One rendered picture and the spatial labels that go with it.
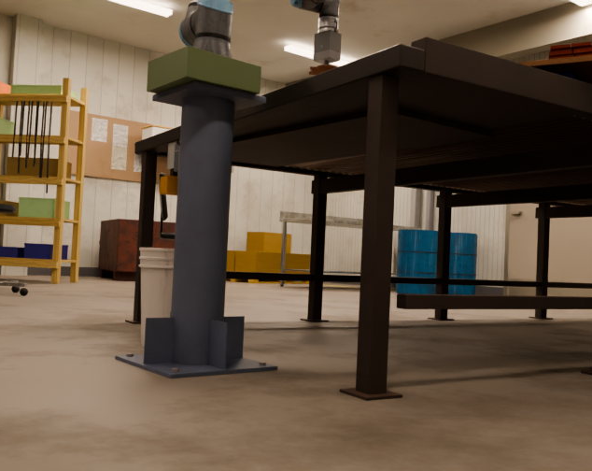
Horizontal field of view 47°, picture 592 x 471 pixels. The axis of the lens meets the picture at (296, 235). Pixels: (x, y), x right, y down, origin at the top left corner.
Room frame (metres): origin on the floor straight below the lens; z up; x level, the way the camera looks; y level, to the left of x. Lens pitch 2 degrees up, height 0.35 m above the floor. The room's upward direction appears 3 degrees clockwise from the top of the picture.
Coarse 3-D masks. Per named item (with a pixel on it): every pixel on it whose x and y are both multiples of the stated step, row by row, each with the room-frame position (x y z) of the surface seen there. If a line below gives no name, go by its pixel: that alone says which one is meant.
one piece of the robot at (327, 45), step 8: (336, 24) 2.51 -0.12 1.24; (320, 32) 2.53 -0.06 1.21; (328, 32) 2.50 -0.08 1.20; (336, 32) 2.52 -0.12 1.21; (320, 40) 2.53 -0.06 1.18; (328, 40) 2.50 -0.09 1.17; (336, 40) 2.52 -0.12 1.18; (320, 48) 2.53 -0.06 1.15; (328, 48) 2.50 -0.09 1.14; (336, 48) 2.52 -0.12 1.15; (320, 56) 2.52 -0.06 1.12; (328, 56) 2.50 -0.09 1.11; (336, 56) 2.52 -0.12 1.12
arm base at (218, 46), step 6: (198, 36) 2.15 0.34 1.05; (204, 36) 2.13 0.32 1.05; (210, 36) 2.13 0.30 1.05; (216, 36) 2.13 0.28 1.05; (222, 36) 2.14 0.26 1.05; (198, 42) 2.14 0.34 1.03; (204, 42) 2.13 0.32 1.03; (210, 42) 2.13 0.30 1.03; (216, 42) 2.13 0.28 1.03; (222, 42) 2.14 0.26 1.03; (228, 42) 2.17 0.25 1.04; (198, 48) 2.13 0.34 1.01; (204, 48) 2.12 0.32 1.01; (210, 48) 2.13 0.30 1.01; (216, 48) 2.13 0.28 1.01; (222, 48) 2.14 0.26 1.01; (228, 48) 2.16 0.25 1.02; (222, 54) 2.13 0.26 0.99; (228, 54) 2.15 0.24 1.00
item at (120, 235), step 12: (108, 228) 8.28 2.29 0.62; (120, 228) 7.85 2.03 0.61; (132, 228) 7.91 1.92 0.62; (156, 228) 8.05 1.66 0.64; (168, 228) 8.12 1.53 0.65; (108, 240) 8.23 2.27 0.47; (120, 240) 7.85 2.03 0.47; (132, 240) 7.91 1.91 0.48; (156, 240) 8.05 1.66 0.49; (168, 240) 8.12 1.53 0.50; (108, 252) 8.22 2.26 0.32; (120, 252) 7.85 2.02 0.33; (132, 252) 7.92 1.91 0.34; (108, 264) 8.18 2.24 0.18; (120, 264) 7.86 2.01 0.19; (132, 264) 7.92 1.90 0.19; (108, 276) 8.60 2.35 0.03; (120, 276) 7.97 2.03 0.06; (132, 276) 8.03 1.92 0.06
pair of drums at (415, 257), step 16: (400, 240) 8.08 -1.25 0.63; (416, 240) 7.91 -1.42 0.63; (432, 240) 7.94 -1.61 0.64; (464, 240) 8.14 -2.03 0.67; (400, 256) 8.06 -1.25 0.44; (416, 256) 7.91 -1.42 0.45; (432, 256) 7.94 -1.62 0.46; (464, 256) 8.14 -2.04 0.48; (400, 272) 8.05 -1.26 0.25; (416, 272) 7.90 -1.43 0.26; (432, 272) 7.95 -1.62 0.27; (464, 272) 8.14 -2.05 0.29; (400, 288) 8.04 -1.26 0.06; (416, 288) 7.91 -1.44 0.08; (432, 288) 7.95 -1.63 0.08; (448, 288) 8.17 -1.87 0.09; (464, 288) 8.15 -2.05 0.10
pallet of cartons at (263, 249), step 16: (256, 240) 9.86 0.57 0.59; (272, 240) 9.87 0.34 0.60; (288, 240) 10.11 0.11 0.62; (240, 256) 9.23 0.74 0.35; (256, 256) 9.07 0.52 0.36; (272, 256) 9.33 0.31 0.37; (288, 256) 9.57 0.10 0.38; (304, 256) 9.84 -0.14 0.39; (272, 272) 9.34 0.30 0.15; (288, 272) 9.59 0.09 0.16; (304, 272) 9.85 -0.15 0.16
